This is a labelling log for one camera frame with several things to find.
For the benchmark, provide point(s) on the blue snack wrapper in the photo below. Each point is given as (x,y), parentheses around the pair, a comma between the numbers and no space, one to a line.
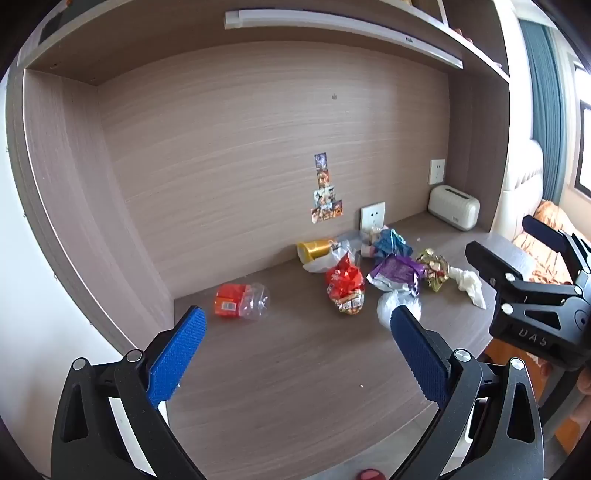
(390,242)

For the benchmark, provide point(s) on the white tissue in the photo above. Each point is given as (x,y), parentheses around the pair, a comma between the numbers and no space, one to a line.
(468,282)

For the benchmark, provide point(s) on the clear plastic bag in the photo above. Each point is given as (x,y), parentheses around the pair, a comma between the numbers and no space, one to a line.
(392,304)

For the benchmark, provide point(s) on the teal curtain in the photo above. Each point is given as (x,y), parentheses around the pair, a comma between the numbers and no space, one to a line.
(547,115)

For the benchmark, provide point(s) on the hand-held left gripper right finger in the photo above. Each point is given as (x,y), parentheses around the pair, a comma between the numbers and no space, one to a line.
(420,355)

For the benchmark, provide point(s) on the wooden shelf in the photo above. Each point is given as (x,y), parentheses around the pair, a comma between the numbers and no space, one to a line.
(466,50)

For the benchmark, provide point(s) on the green and red snack wrapper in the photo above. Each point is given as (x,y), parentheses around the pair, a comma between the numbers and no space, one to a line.
(434,270)

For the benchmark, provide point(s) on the dark framed window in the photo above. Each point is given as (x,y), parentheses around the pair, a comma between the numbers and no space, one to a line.
(582,147)

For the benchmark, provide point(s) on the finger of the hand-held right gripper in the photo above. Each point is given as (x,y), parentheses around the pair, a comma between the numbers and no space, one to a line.
(489,263)
(545,233)

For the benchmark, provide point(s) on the orange bedsheet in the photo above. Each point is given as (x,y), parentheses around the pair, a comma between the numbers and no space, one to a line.
(549,217)

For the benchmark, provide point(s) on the white ribbed box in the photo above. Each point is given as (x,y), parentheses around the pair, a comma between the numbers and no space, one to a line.
(452,207)

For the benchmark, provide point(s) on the small red round object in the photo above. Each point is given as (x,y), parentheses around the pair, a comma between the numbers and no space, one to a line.
(371,475)

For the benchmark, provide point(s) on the purple snack wrapper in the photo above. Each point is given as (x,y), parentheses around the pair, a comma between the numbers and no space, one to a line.
(395,272)

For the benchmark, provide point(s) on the clear plastic container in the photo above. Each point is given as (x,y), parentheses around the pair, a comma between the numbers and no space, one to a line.
(348,241)

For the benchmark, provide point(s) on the cartoon wall stickers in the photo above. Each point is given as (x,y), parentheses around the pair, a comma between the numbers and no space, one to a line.
(325,198)

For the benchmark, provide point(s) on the yellow cylindrical can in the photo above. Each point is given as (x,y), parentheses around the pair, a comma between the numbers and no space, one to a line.
(316,248)

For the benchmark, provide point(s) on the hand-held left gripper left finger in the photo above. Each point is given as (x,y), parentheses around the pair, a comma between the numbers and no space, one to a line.
(178,355)

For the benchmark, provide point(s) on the white padded headboard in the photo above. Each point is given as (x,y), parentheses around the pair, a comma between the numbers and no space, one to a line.
(519,189)

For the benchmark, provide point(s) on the crushed bottle with orange label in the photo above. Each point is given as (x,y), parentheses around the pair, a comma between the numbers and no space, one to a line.
(240,301)

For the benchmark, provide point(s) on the white wall socket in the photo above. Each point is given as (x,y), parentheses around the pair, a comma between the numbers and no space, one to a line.
(437,171)
(373,214)

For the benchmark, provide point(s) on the small pink cup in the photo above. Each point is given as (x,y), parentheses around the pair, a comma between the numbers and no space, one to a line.
(368,251)

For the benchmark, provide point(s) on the white light bar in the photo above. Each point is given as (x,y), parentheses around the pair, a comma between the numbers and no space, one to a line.
(341,25)

